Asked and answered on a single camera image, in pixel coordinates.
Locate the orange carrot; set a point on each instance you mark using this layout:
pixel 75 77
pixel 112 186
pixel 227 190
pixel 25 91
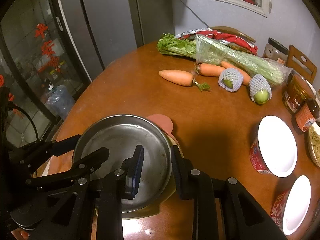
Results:
pixel 243 76
pixel 177 77
pixel 210 70

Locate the glass door with red decorations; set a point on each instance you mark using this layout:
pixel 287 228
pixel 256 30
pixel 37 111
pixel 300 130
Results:
pixel 32 55

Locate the red snack bag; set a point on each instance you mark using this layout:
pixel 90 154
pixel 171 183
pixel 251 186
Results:
pixel 225 36

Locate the yellow shell-shaped plate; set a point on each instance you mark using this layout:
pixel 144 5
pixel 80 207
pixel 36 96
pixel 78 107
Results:
pixel 140 215

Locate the round steel plate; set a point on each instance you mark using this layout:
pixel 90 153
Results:
pixel 112 140

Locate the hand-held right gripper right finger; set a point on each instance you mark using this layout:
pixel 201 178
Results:
pixel 179 171

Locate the clear jar with dark lid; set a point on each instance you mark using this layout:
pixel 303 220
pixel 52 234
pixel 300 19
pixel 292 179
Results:
pixel 275 50

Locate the chilli sauce jar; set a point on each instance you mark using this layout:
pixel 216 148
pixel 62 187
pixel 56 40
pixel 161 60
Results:
pixel 296 95

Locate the celery in plastic bag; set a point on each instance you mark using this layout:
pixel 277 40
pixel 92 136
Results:
pixel 225 52

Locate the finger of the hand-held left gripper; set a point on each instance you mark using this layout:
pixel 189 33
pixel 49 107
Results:
pixel 63 145
pixel 93 158

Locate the clear plastic water jug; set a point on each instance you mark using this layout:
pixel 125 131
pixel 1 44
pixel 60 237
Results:
pixel 59 101

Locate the green fruit in foam net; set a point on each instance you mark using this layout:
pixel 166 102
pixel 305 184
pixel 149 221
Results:
pixel 230 80
pixel 261 90

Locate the wooden chair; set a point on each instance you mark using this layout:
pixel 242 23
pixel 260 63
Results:
pixel 237 33
pixel 301 62

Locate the grey refrigerator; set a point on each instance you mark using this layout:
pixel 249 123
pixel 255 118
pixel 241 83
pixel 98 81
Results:
pixel 107 25

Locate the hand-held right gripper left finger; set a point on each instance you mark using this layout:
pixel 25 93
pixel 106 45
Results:
pixel 138 170

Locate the brown sauce bottle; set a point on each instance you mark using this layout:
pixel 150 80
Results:
pixel 307 116

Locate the white plate of green beans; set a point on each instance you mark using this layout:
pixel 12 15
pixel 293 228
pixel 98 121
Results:
pixel 315 142

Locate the red white-lidded noodle bowl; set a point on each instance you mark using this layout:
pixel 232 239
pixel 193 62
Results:
pixel 296 205
pixel 276 147

